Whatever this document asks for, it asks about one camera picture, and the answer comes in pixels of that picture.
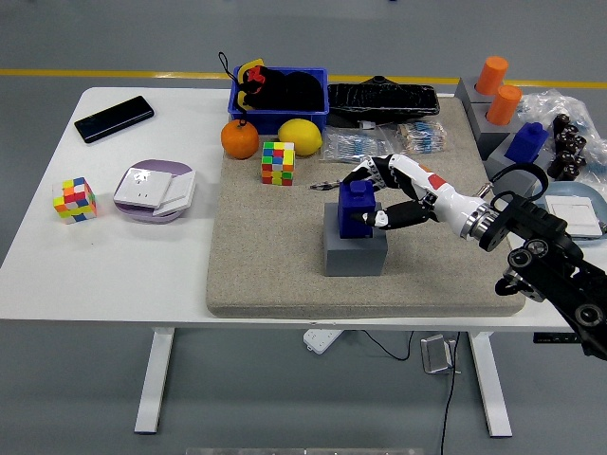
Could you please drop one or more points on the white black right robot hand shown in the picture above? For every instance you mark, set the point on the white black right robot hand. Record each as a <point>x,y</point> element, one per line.
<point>446,196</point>

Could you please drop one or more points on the blue square seal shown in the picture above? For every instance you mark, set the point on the blue square seal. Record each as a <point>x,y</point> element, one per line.
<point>526,144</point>
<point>353,208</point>

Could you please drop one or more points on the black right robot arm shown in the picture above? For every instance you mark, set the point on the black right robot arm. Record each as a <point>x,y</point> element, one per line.
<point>545,225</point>

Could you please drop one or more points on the grey round-hole seal holder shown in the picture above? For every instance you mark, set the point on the grey round-hole seal holder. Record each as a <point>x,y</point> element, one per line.
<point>488,137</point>
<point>467,92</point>

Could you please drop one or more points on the grey square seal holder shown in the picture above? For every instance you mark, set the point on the grey square seal holder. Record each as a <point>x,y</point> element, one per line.
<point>519,179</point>
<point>353,258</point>

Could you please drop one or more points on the orange cylinder seal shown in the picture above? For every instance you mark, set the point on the orange cylinder seal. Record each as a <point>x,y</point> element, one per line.
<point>492,76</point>
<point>503,105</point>

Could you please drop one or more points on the small clear resistor bag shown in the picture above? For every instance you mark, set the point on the small clear resistor bag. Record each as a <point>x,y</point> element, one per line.
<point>422,137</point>

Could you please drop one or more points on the large clear resistor bag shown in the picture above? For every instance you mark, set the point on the large clear resistor bag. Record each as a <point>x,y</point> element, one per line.
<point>355,144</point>

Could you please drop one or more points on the black wrapped rearview mirror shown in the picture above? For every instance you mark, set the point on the black wrapped rearview mirror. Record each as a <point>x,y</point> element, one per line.
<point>384,102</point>

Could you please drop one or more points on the black pen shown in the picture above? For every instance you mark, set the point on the black pen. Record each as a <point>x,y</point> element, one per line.
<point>325,185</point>

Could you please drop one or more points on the light blue plate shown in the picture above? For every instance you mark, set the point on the light blue plate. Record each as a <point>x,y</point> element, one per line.
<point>576,188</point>

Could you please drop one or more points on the pile of black knobs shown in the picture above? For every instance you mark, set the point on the pile of black knobs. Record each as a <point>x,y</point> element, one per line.
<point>569,147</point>

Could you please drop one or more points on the crumpled clear plastic bag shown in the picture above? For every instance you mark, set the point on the crumpled clear plastic bag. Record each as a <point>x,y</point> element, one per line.
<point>550,102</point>

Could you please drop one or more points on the yellow lemon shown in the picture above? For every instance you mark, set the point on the yellow lemon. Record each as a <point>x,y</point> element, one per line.
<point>299,137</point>

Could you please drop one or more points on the aligned colourful puzzle cube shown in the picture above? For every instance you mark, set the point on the aligned colourful puzzle cube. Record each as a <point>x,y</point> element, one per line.
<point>278,163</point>

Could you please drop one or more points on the grey-brown mat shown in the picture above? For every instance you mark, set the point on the grey-brown mat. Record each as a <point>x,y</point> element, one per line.
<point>284,265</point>

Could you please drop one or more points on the black table control panel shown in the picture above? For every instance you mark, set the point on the black table control panel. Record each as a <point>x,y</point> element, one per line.
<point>550,338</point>

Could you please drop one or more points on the black cloth pouch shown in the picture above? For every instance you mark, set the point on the black cloth pouch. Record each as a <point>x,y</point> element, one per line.
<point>294,92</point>

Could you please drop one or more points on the blue plastic bin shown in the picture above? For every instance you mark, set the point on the blue plastic bin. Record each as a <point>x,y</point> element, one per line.
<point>275,121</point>

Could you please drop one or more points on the white power strip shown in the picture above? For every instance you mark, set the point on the white power strip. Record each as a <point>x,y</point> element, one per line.
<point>321,340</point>

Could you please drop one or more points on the white right table leg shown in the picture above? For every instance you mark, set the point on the white right table leg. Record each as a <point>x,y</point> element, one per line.
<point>491,384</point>

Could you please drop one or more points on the white table leg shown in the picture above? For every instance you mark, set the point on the white table leg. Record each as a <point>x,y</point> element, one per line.
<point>491,384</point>
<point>154,379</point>

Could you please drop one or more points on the orange fruit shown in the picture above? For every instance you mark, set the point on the orange fruit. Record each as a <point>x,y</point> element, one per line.
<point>239,140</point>

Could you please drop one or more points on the purple plate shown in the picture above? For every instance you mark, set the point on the purple plate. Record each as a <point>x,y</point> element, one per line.
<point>156,166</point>

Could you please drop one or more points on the black smartphone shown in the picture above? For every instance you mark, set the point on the black smartphone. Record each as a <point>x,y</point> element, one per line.
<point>114,119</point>

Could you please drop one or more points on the white left table leg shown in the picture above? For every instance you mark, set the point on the white left table leg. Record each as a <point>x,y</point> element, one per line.
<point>154,379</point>

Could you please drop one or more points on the twisted colourful puzzle cube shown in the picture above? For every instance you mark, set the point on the twisted colourful puzzle cube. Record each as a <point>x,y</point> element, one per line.
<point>75,201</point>

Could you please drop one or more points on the white wall switch panel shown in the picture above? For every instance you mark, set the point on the white wall switch panel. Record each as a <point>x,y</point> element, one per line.
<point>576,213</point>
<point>182,189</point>

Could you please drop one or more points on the silver metal bracket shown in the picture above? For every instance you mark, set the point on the silver metal bracket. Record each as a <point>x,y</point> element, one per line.
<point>436,355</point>

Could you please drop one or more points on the white wall socket panel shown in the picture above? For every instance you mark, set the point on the white wall socket panel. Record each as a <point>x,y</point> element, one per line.
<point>142,187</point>

